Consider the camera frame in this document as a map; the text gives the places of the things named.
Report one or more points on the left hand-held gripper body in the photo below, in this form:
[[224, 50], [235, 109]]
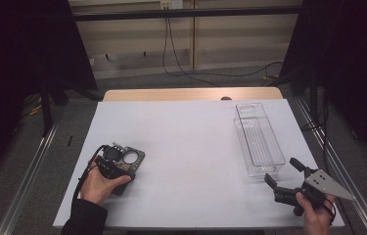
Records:
[[115, 171]]

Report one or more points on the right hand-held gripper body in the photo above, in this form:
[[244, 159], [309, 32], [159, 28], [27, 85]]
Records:
[[323, 184]]

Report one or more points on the clear plastic box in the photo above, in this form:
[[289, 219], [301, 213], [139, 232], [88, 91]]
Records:
[[259, 143]]

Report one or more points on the person's left hand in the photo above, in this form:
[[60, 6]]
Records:
[[96, 187]]

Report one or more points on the person's right hand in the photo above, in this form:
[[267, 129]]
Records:
[[314, 220]]

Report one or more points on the black metal stand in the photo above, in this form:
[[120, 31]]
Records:
[[45, 111]]

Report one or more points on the dark round table grommet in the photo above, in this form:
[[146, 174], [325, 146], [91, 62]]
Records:
[[226, 98]]

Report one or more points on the black curtain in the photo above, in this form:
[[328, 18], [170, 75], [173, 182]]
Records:
[[14, 49], [350, 49]]

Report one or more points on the black horizontal bar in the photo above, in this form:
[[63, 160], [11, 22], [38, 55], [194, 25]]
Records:
[[184, 13]]

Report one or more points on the aluminium floor rail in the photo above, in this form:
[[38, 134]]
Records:
[[24, 186], [350, 182]]

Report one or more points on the white wall socket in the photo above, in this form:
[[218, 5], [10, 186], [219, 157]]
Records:
[[171, 4]]

